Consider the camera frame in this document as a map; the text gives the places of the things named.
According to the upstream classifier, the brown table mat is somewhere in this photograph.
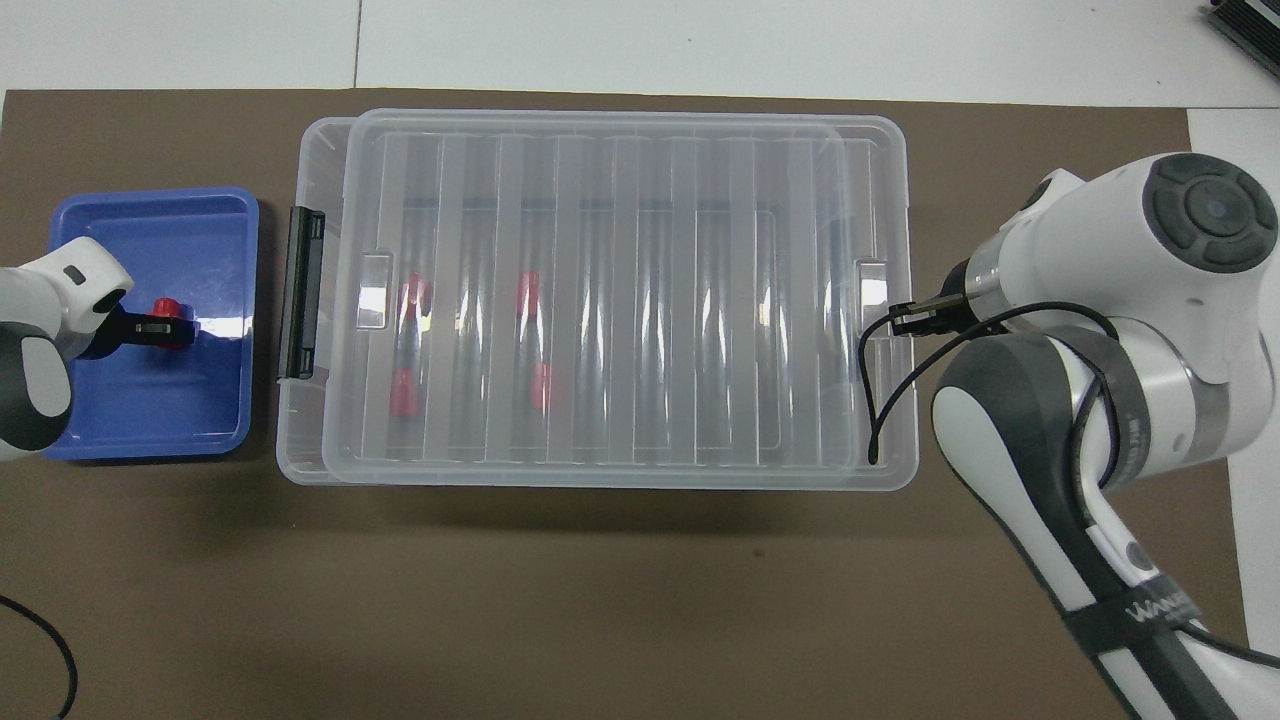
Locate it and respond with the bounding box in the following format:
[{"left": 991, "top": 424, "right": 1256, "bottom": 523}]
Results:
[{"left": 0, "top": 88, "right": 1259, "bottom": 720}]

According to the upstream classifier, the black ribbed electronic device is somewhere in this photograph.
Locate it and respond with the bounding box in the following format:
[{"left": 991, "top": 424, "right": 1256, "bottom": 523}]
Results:
[{"left": 1205, "top": 0, "right": 1280, "bottom": 77}]

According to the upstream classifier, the clear ribbed plastic lid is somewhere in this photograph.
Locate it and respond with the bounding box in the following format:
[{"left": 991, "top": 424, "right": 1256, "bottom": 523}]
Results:
[{"left": 322, "top": 108, "right": 919, "bottom": 491}]

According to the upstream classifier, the blue plastic tray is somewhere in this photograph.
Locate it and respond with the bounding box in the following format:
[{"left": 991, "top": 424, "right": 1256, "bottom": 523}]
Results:
[{"left": 40, "top": 187, "right": 261, "bottom": 462}]

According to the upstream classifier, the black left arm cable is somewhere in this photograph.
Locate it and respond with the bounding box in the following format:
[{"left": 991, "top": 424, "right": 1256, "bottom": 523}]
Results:
[{"left": 0, "top": 594, "right": 80, "bottom": 720}]

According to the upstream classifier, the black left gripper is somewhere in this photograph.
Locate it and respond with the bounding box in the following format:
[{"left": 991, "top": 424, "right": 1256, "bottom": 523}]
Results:
[{"left": 70, "top": 303, "right": 198, "bottom": 359}]

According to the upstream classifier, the clear plastic storage box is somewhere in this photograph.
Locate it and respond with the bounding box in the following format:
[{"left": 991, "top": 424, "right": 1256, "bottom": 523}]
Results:
[{"left": 277, "top": 115, "right": 863, "bottom": 487}]

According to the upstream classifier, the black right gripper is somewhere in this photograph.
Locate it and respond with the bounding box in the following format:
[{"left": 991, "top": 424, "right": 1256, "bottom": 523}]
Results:
[{"left": 892, "top": 262, "right": 991, "bottom": 336}]

